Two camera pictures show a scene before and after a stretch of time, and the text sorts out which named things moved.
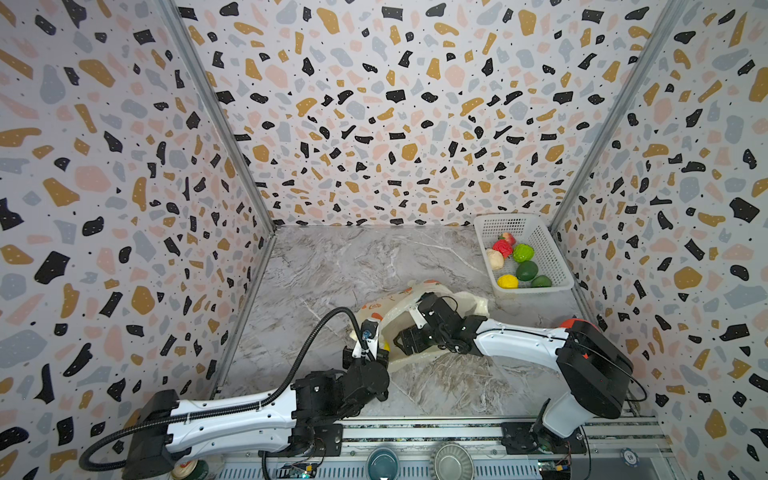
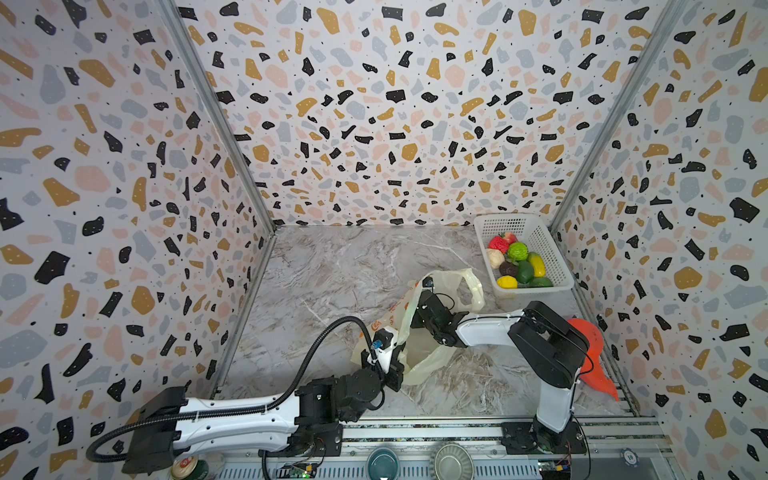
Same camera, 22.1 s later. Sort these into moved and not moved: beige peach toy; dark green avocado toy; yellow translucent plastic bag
Moved: yellow translucent plastic bag
Not moved: beige peach toy; dark green avocado toy
